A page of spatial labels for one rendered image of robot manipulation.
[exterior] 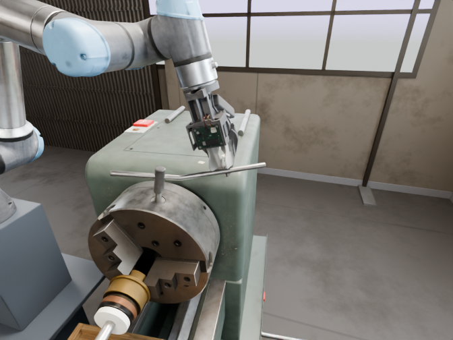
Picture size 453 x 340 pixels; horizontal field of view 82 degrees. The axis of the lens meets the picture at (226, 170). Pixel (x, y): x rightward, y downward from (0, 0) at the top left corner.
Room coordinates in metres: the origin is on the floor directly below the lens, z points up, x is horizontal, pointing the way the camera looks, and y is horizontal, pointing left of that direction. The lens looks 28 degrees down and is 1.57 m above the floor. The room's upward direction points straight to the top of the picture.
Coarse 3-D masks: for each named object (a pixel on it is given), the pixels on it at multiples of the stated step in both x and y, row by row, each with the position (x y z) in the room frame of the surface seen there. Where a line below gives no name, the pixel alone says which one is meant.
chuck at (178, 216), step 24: (144, 192) 0.52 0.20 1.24; (168, 192) 0.53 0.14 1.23; (120, 216) 0.47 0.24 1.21; (144, 216) 0.45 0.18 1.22; (168, 216) 0.45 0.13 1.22; (192, 216) 0.49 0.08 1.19; (96, 240) 0.48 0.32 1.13; (144, 240) 0.46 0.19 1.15; (168, 240) 0.45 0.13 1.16; (192, 240) 0.44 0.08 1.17; (216, 240) 0.51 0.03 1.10; (96, 264) 0.48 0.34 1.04; (192, 288) 0.44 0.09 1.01
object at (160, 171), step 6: (156, 168) 0.49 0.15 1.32; (162, 168) 0.49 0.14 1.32; (156, 174) 0.48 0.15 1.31; (162, 174) 0.49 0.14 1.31; (156, 180) 0.48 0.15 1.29; (162, 180) 0.49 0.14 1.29; (156, 186) 0.48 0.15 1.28; (162, 186) 0.49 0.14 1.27; (156, 192) 0.48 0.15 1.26; (162, 192) 0.49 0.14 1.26; (156, 198) 0.49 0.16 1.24
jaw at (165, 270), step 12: (156, 264) 0.43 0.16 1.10; (168, 264) 0.43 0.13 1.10; (180, 264) 0.42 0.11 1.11; (192, 264) 0.42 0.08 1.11; (204, 264) 0.43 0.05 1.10; (156, 276) 0.39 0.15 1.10; (168, 276) 0.39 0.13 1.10; (180, 276) 0.40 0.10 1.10; (192, 276) 0.40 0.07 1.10; (156, 288) 0.37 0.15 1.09; (168, 288) 0.38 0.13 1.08
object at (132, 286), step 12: (120, 276) 0.38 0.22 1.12; (132, 276) 0.39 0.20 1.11; (144, 276) 0.40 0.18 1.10; (108, 288) 0.36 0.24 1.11; (120, 288) 0.35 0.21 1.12; (132, 288) 0.35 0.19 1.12; (144, 288) 0.37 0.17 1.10; (108, 300) 0.33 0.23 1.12; (120, 300) 0.33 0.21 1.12; (132, 300) 0.34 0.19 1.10; (144, 300) 0.35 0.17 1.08; (132, 312) 0.32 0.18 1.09
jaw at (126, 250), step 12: (108, 216) 0.47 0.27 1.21; (108, 228) 0.44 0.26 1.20; (120, 228) 0.46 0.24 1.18; (108, 240) 0.43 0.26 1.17; (120, 240) 0.44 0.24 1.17; (132, 240) 0.46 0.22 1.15; (108, 252) 0.41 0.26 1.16; (120, 252) 0.41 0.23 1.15; (132, 252) 0.43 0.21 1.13; (120, 264) 0.39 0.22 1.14; (132, 264) 0.41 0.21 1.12
